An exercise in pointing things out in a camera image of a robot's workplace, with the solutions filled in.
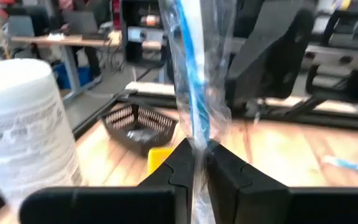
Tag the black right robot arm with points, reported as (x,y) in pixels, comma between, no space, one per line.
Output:
(269,56)

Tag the black metal table frame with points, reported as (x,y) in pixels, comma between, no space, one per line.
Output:
(322,119)

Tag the wooden office desk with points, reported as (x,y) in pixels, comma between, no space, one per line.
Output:
(42,40)

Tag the person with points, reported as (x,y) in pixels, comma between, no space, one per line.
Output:
(90,59)

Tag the black slotted plastic basket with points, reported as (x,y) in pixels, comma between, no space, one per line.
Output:
(141,146)

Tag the wrapped light blue toothbrush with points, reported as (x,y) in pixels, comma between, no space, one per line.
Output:
(353,166)

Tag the grey laptop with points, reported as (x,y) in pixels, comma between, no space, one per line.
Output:
(81,23)

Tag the black cabinet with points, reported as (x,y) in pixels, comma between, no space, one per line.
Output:
(141,31)

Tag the yellow slotted plastic basket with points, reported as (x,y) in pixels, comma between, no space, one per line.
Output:
(158,158)

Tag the blue white toothbrush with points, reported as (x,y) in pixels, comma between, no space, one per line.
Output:
(199,102)

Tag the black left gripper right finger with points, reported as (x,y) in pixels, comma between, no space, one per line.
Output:
(259,202)

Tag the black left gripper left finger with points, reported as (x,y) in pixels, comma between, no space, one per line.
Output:
(154,199)

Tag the blue floor bin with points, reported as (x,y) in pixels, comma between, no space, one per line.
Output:
(84,76)

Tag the white wipes canister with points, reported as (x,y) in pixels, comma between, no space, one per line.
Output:
(20,124)

